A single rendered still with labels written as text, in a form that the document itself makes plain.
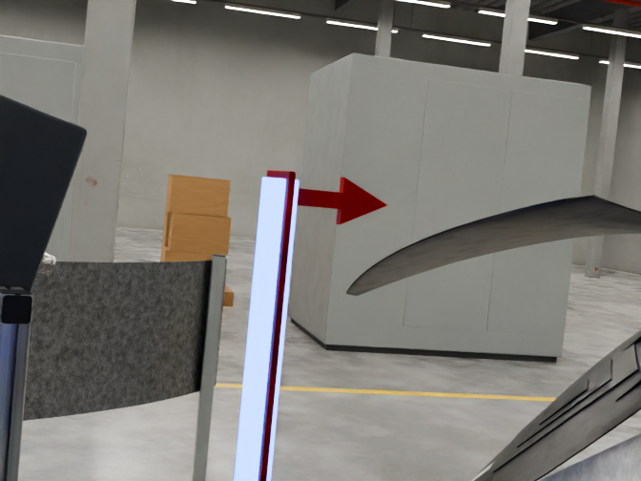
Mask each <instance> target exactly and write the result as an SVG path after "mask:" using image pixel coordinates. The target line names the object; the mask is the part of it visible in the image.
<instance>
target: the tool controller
mask: <svg viewBox="0 0 641 481"><path fill-rule="evenodd" d="M86 136H87V130H86V129H85V128H84V127H82V126H80V125H77V124H75V123H72V122H70V121H68V120H66V119H63V118H61V117H58V116H56V115H52V114H49V113H47V112H44V111H42V110H39V109H37V108H34V107H32V106H30V105H28V104H25V103H23V102H20V101H18V100H15V99H13V98H10V97H8V96H5V95H3V94H0V286H5V287H6V288H7V289H10V288H11V287H22V288H23V289H25V290H28V291H29V292H31V288H32V285H33V283H34V281H35V278H37V277H38V273H39V272H40V273H43V274H46V275H50V274H51V273H52V271H53V269H54V267H55V264H56V257H55V256H52V255H49V254H48V253H47V252H46V249H47V246H48V243H49V241H50V238H51V235H52V231H53V229H54V226H55V223H56V220H57V219H58V215H59V212H60V209H61V208H62V204H63V201H64V198H65V196H66V194H67V191H68V188H69V186H70V183H71V180H72V176H73V173H74V170H75V167H76V165H77V161H78V160H79V157H80V155H81V154H82V152H83V146H84V142H85V139H86Z"/></svg>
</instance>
